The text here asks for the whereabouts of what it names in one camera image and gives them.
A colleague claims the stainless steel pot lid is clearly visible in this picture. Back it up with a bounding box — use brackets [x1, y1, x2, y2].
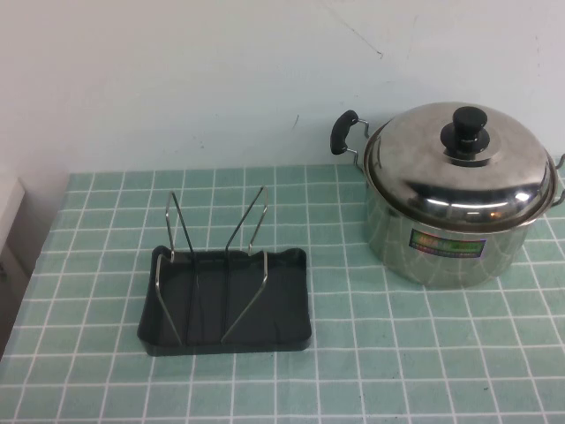
[363, 102, 559, 236]

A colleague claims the stainless steel cooking pot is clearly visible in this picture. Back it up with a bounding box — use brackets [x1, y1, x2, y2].
[327, 109, 565, 291]

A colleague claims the green checked tablecloth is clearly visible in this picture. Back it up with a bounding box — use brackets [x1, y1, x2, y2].
[0, 161, 565, 424]

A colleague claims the black tray wire lid rack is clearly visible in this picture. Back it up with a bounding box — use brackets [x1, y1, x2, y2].
[137, 185, 316, 358]

